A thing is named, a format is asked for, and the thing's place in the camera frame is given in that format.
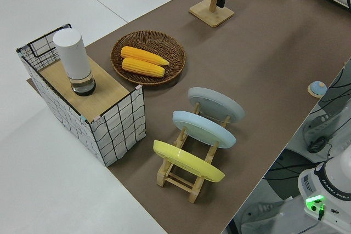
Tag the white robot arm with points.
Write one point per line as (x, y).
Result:
(312, 182)

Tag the gray plate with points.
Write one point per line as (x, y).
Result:
(216, 105)

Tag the light blue plate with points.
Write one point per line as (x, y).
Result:
(204, 130)

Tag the yellow plate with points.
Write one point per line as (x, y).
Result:
(186, 161)

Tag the wooden plate rack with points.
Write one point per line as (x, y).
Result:
(179, 182)

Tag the brown table mat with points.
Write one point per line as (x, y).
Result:
(260, 61)

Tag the round wicker basket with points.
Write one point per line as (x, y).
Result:
(175, 53)

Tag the yellow corn cob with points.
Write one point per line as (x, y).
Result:
(142, 68)
(142, 55)

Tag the blue dome call bell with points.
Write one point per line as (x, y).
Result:
(316, 88)

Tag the wooden board lid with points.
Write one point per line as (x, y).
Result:
(104, 94)

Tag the white cylinder bottle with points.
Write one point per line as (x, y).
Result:
(72, 56)

